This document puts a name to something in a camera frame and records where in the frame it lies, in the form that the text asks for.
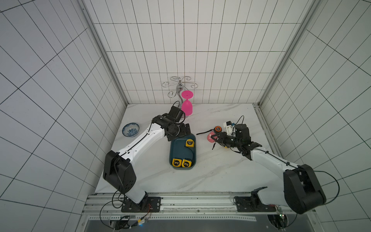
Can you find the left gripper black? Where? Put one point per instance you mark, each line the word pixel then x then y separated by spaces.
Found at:
pixel 183 133

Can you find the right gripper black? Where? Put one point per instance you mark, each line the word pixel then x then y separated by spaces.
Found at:
pixel 220 137

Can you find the black orange tape measure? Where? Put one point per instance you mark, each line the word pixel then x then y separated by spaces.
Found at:
pixel 215 130

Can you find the yellow tape measure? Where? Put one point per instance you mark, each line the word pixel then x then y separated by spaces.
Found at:
pixel 189 143
pixel 186 163
pixel 176 162

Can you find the pink tape measure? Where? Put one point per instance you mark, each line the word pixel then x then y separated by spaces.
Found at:
pixel 209 136

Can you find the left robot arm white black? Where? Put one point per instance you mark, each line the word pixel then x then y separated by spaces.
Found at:
pixel 119 166

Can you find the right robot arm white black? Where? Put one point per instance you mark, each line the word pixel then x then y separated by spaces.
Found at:
pixel 300 188

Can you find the dark teal storage box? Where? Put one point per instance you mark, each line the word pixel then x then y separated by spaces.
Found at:
pixel 179 150

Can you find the pink plastic wine glass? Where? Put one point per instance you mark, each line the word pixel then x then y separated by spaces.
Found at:
pixel 187 106

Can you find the silver glass holder stand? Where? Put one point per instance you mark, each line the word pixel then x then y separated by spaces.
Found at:
pixel 180 86

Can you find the blue white patterned bowl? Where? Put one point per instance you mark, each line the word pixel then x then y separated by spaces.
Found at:
pixel 130 129

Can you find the right electronics board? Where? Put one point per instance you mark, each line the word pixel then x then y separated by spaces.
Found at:
pixel 279 221

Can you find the electronics board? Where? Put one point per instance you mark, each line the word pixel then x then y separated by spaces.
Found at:
pixel 124 223
pixel 279 221

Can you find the left electronics board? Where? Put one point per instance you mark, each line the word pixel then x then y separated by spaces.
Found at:
pixel 124 223

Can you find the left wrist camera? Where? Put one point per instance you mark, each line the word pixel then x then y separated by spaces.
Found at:
pixel 176 114

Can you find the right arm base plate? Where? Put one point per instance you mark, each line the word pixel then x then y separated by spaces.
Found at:
pixel 249 204

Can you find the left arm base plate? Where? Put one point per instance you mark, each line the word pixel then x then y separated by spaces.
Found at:
pixel 148 204

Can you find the aluminium mounting rail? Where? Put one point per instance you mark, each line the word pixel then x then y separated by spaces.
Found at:
pixel 191 212

